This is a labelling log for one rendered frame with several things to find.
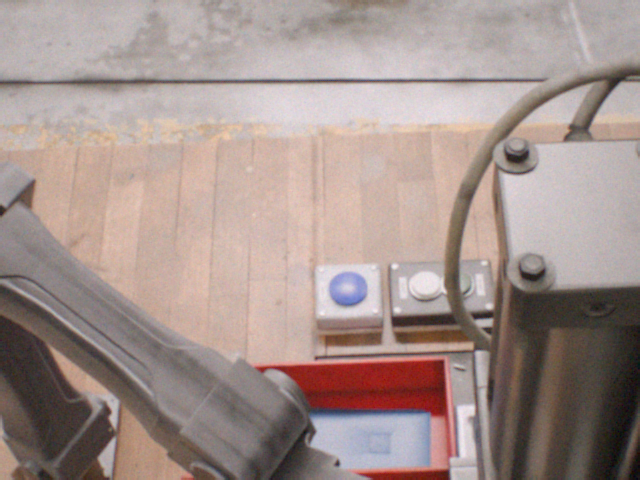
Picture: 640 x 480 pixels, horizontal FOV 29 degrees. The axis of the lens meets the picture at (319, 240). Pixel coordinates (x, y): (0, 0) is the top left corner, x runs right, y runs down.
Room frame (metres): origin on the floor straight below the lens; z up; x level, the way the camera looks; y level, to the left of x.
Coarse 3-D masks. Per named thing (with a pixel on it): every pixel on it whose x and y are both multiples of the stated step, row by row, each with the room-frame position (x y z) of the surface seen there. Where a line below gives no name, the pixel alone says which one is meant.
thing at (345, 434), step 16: (320, 416) 0.59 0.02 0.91; (336, 416) 0.59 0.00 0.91; (352, 416) 0.59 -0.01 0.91; (368, 416) 0.59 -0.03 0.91; (384, 416) 0.59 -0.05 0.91; (400, 416) 0.58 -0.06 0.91; (416, 416) 0.58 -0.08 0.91; (320, 432) 0.58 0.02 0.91; (336, 432) 0.57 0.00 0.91; (352, 432) 0.57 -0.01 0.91; (368, 432) 0.57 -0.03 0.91; (384, 432) 0.57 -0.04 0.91; (400, 432) 0.57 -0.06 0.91; (416, 432) 0.57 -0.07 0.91; (320, 448) 0.56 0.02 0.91; (336, 448) 0.56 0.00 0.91; (352, 448) 0.56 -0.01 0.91; (368, 448) 0.55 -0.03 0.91; (400, 448) 0.55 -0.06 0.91; (416, 448) 0.55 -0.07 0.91; (352, 464) 0.54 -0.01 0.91; (368, 464) 0.54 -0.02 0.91; (384, 464) 0.54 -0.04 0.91; (400, 464) 0.53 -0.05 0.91; (416, 464) 0.53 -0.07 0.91
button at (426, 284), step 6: (414, 276) 0.73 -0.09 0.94; (420, 276) 0.73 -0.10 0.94; (426, 276) 0.73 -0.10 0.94; (432, 276) 0.72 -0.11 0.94; (414, 282) 0.72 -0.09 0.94; (420, 282) 0.72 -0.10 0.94; (426, 282) 0.72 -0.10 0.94; (432, 282) 0.72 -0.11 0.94; (438, 282) 0.72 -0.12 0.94; (414, 288) 0.71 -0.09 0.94; (420, 288) 0.71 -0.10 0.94; (426, 288) 0.71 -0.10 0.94; (432, 288) 0.71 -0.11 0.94; (438, 288) 0.71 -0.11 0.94; (420, 294) 0.71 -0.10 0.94; (426, 294) 0.70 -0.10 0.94; (432, 294) 0.70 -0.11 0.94
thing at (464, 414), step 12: (456, 408) 0.46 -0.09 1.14; (468, 408) 0.46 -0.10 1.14; (456, 420) 0.45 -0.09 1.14; (468, 420) 0.45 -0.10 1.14; (456, 432) 0.44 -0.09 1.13; (468, 432) 0.44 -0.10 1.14; (456, 444) 0.44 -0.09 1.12; (468, 444) 0.43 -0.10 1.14; (456, 456) 0.43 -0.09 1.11; (468, 456) 0.42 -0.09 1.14; (456, 468) 0.39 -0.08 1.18; (468, 468) 0.39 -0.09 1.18
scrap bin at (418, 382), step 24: (336, 360) 0.62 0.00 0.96; (360, 360) 0.62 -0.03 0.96; (384, 360) 0.62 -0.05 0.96; (408, 360) 0.62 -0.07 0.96; (432, 360) 0.61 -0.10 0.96; (312, 384) 0.62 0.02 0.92; (336, 384) 0.62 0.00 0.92; (360, 384) 0.62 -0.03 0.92; (384, 384) 0.62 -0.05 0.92; (408, 384) 0.61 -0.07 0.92; (432, 384) 0.61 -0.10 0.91; (384, 408) 0.60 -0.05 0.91; (408, 408) 0.59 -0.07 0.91; (432, 408) 0.59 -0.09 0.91; (432, 432) 0.57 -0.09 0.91; (432, 456) 0.54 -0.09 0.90
